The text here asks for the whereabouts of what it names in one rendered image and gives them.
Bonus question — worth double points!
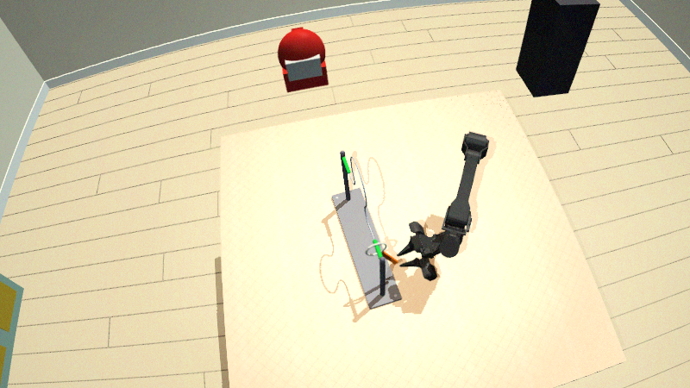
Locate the orange handle with grey loop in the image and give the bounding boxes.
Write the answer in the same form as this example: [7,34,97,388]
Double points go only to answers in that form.
[366,242,398,265]

